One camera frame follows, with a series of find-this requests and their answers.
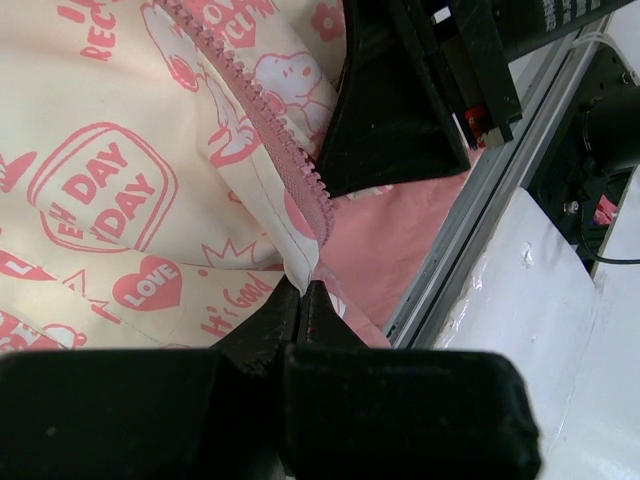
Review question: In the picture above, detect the front aluminium rail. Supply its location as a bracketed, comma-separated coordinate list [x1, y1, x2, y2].
[385, 15, 612, 348]

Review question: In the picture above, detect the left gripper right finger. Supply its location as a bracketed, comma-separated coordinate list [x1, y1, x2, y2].
[279, 281, 543, 479]

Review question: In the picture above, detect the white foil cover panel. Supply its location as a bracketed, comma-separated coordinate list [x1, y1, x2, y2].
[436, 189, 639, 479]

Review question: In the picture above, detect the pink and cream jacket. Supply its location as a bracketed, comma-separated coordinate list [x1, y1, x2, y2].
[1, 1, 466, 353]

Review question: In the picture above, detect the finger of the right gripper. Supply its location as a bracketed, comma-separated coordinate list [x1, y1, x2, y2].
[317, 1, 470, 198]

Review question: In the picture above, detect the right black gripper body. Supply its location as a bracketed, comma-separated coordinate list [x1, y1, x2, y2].
[389, 1, 613, 148]

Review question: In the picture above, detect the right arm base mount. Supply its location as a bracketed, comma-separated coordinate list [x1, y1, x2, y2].
[528, 40, 639, 267]

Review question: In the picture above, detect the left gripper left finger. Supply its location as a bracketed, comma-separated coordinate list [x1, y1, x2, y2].
[1, 281, 299, 479]

